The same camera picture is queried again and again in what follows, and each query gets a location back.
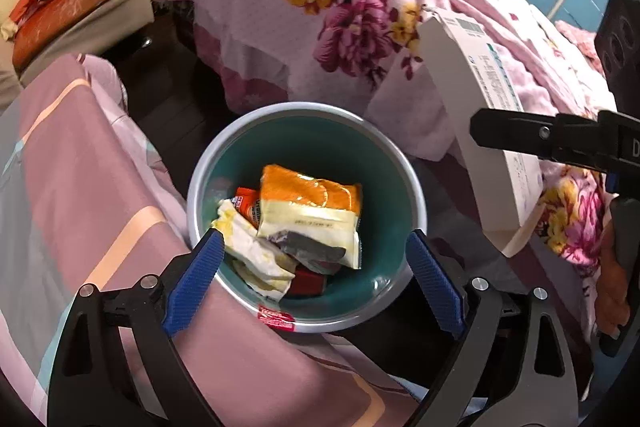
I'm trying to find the orange and cream snack packet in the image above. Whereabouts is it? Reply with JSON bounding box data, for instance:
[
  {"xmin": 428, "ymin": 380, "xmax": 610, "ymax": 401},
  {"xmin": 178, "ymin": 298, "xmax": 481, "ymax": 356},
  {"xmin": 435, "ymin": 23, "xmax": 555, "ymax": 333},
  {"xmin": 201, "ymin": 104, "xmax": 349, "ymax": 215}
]
[{"xmin": 256, "ymin": 164, "xmax": 363, "ymax": 270}]

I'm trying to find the long white cardboard box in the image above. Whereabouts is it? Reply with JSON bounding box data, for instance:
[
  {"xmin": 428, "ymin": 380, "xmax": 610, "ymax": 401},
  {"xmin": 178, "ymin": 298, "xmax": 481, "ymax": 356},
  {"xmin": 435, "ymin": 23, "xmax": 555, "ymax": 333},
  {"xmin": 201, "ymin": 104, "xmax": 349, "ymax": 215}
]
[{"xmin": 420, "ymin": 7, "xmax": 545, "ymax": 259}]

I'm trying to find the person's right hand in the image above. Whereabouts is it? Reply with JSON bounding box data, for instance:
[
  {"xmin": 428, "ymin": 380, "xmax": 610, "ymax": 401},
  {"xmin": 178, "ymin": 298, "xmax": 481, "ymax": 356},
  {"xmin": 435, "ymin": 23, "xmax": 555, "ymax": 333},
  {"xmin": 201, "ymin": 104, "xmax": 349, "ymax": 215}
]
[{"xmin": 596, "ymin": 224, "xmax": 632, "ymax": 338}]

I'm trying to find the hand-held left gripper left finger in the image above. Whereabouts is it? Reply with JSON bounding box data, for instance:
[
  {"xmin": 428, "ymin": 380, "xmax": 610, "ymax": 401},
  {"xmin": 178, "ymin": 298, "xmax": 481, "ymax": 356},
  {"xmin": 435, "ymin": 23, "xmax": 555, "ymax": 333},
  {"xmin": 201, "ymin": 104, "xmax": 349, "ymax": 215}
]
[{"xmin": 47, "ymin": 227, "xmax": 226, "ymax": 427}]

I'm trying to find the teal trash bin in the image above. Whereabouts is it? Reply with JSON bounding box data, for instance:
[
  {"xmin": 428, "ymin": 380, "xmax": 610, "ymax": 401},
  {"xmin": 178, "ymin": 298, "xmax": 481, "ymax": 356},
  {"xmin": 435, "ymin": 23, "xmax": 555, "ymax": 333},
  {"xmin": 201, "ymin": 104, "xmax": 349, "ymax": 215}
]
[{"xmin": 186, "ymin": 102, "xmax": 431, "ymax": 335}]

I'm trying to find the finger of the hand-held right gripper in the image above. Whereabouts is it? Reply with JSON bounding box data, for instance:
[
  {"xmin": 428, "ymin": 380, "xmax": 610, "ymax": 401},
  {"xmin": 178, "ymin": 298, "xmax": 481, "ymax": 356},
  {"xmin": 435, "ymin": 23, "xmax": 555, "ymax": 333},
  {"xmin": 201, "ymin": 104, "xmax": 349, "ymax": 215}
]
[{"xmin": 470, "ymin": 107, "xmax": 558, "ymax": 158}]

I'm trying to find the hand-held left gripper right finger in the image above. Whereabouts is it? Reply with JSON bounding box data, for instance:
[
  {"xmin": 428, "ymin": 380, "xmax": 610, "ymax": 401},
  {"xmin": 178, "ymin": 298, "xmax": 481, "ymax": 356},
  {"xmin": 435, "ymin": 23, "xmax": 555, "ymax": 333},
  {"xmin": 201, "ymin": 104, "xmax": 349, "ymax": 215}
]
[{"xmin": 406, "ymin": 229, "xmax": 581, "ymax": 427}]

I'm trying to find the pink plaid tablecloth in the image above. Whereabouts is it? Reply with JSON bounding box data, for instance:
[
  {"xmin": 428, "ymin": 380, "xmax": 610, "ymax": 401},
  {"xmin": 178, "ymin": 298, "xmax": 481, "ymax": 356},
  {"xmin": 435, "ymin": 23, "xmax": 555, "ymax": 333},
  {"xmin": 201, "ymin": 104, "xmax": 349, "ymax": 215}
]
[{"xmin": 0, "ymin": 52, "xmax": 421, "ymax": 427}]

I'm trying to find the yellow white wrapper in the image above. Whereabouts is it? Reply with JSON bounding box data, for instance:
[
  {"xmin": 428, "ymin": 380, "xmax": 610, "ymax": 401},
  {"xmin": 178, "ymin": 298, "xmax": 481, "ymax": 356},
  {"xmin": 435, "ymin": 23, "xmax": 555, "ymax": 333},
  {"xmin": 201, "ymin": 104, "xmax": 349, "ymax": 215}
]
[{"xmin": 210, "ymin": 198, "xmax": 298, "ymax": 303}]

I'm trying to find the orange printed snack wrapper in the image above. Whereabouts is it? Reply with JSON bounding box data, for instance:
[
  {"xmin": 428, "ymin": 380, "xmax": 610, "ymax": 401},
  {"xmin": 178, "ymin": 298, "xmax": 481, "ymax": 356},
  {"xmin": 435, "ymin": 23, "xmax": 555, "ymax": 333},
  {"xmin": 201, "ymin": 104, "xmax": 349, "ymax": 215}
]
[{"xmin": 232, "ymin": 186, "xmax": 263, "ymax": 230}]

